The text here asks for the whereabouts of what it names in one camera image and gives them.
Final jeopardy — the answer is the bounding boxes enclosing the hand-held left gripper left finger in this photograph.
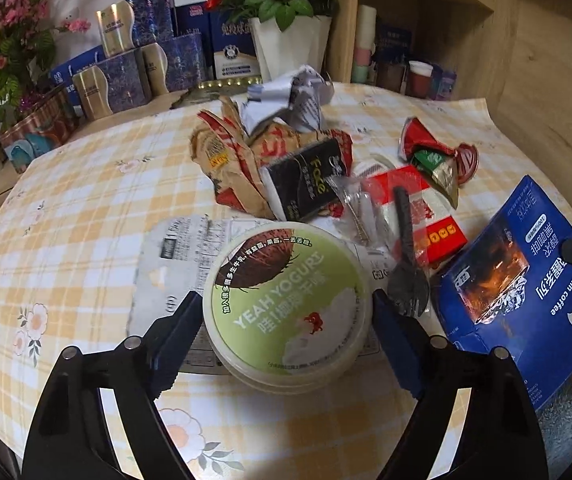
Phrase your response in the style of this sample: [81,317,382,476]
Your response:
[23,290,204,480]

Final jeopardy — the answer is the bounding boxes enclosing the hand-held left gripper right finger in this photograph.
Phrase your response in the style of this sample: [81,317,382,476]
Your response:
[371,287,552,480]

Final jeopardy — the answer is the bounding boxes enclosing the blue coffee box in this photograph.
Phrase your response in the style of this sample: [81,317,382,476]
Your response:
[436,175,572,413]

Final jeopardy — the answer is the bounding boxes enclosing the black plastic spoon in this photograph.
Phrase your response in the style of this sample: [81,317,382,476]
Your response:
[387,186,433,318]

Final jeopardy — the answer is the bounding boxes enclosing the red orange paper box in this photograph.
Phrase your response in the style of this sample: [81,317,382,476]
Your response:
[361,164,468,267]

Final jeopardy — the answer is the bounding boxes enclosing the green lid yogurt tub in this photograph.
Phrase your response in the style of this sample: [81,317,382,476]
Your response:
[201,221,373,395]

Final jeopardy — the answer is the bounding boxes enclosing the clear plastic wrapper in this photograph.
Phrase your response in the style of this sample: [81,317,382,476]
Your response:
[333,175,392,246]

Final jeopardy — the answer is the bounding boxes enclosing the green gold wrapper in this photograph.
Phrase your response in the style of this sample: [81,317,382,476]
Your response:
[412,147,462,208]

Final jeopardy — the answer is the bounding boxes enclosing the white paper pouch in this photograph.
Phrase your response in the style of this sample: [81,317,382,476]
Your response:
[356,156,402,181]

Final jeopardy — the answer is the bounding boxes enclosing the black paper box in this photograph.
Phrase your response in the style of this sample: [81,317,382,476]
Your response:
[258,137,352,223]

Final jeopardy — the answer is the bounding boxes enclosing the brown paper bag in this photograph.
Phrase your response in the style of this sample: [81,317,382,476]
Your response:
[188,97,354,221]

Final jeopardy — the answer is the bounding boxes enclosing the crushed red can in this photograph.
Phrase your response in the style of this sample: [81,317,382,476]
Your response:
[398,116,480,181]

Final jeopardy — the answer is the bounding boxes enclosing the grey paper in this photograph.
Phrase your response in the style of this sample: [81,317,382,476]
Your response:
[238,65,334,136]

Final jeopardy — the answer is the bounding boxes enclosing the grey fleece garment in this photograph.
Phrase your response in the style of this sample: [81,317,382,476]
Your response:
[536,375,572,441]

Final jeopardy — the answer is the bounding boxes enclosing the yellow checkered floral tablecloth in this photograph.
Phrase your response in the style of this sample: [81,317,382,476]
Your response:
[0,80,572,480]

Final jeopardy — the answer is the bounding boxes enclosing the light blue small box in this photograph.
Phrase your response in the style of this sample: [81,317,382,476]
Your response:
[433,67,459,101]

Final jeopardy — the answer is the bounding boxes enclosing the red cup with white lid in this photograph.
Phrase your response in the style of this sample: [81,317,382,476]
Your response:
[407,60,434,98]

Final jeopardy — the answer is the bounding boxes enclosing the gold rimmed dark tray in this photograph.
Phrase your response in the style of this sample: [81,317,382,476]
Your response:
[173,77,267,108]

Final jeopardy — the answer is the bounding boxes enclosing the plaid floral tablecloth table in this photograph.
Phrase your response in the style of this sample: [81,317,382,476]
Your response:
[325,0,572,241]

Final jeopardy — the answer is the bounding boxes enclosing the decorated tin box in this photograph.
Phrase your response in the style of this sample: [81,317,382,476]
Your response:
[0,85,82,166]

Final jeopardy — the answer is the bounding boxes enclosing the blue gold gift box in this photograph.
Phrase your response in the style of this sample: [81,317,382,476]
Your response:
[97,0,176,58]
[70,51,153,122]
[138,34,206,97]

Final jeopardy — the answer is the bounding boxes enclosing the dark blue shelf box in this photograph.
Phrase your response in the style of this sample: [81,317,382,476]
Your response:
[376,22,414,68]

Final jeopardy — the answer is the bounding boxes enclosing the blue white badge carton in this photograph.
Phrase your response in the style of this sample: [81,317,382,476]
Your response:
[208,10,262,81]

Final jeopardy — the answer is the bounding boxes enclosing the flat blue box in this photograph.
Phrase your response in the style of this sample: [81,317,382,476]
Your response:
[48,47,107,91]

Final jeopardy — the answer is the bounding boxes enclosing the stack of pastel paper cups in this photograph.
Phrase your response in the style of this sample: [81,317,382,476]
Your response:
[353,4,378,86]

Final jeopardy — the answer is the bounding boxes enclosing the red roses in white pot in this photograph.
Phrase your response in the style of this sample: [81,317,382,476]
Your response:
[201,0,339,83]

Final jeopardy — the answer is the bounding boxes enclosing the dark blue carton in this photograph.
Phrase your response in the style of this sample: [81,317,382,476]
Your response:
[173,2,212,38]

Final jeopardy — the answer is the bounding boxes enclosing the pink blossom plant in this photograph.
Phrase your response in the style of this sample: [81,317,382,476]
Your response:
[0,0,92,126]

